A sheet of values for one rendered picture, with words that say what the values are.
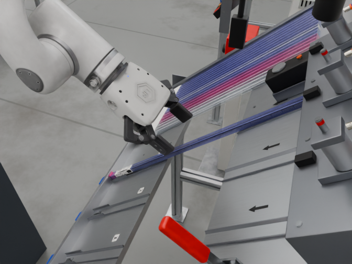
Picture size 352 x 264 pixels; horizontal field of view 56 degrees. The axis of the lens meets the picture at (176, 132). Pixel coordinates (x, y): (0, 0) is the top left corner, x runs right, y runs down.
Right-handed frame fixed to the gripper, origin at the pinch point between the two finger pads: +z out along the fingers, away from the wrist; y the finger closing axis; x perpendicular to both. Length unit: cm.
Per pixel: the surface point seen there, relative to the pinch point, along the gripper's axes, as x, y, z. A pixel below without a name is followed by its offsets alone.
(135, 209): 8.2, -13.7, 3.3
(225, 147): 64, 67, 46
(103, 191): 25.4, -6.8, -0.3
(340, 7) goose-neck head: -40.5, -17.6, -7.1
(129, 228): 6.8, -17.8, 3.5
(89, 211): 24.8, -12.9, -0.7
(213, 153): 83, 76, 51
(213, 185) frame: 50, 34, 40
